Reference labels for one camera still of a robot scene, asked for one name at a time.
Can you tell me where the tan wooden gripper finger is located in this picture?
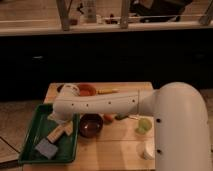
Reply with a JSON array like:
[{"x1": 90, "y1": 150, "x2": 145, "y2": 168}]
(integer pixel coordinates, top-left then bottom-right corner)
[{"x1": 47, "y1": 125, "x2": 64, "y2": 143}]

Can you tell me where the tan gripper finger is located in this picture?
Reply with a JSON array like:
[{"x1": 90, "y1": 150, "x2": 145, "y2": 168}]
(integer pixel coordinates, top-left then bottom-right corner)
[{"x1": 64, "y1": 121, "x2": 73, "y2": 136}]

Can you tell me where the grey blue eraser block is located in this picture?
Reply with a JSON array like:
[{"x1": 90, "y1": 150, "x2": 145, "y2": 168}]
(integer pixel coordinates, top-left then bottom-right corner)
[{"x1": 35, "y1": 138, "x2": 58, "y2": 159}]

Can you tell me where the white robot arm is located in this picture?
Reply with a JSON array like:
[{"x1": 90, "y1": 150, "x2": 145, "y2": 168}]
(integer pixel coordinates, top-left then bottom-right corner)
[{"x1": 52, "y1": 82, "x2": 213, "y2": 171}]

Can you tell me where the green plastic tray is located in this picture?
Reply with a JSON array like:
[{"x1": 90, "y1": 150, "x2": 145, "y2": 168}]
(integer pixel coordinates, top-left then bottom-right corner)
[{"x1": 18, "y1": 104, "x2": 80, "y2": 164}]

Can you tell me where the dark brown bowl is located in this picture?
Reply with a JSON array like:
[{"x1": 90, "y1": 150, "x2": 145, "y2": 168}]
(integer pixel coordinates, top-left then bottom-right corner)
[{"x1": 79, "y1": 114, "x2": 103, "y2": 138}]

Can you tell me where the small orange red toy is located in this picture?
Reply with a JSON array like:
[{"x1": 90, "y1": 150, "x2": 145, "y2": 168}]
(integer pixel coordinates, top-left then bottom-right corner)
[{"x1": 103, "y1": 114, "x2": 114, "y2": 123}]

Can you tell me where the dark round object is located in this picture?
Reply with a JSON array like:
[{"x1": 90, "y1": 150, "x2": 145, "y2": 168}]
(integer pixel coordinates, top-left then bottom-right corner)
[{"x1": 57, "y1": 84, "x2": 64, "y2": 93}]

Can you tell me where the orange bowl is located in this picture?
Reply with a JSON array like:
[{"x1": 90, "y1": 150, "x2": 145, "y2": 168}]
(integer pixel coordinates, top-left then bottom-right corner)
[{"x1": 77, "y1": 84, "x2": 96, "y2": 96}]

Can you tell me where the small green toy vegetable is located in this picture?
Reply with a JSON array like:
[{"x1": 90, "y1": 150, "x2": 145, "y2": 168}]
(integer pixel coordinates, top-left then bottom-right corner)
[{"x1": 115, "y1": 114, "x2": 128, "y2": 120}]

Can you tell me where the white cylinder object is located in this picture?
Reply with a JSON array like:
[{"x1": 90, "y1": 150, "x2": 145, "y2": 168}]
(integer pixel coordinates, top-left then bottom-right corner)
[{"x1": 143, "y1": 141, "x2": 155, "y2": 160}]

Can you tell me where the wooden railing shelf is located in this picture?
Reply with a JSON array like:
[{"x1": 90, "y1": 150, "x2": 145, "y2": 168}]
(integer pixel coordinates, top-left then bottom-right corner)
[{"x1": 0, "y1": 0, "x2": 212, "y2": 35}]

